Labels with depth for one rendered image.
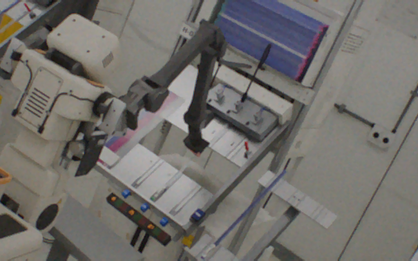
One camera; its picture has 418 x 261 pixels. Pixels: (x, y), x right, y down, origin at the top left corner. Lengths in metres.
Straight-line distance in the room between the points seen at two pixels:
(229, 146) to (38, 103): 1.03
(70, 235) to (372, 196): 2.37
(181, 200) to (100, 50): 0.88
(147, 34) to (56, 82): 3.12
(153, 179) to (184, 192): 0.16
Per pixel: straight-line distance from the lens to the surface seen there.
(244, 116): 2.83
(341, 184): 4.34
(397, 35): 4.24
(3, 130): 3.75
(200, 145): 2.68
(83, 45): 2.05
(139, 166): 2.78
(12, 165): 2.22
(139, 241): 3.12
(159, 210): 2.63
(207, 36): 2.24
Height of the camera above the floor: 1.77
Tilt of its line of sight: 15 degrees down
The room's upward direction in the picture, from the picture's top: 25 degrees clockwise
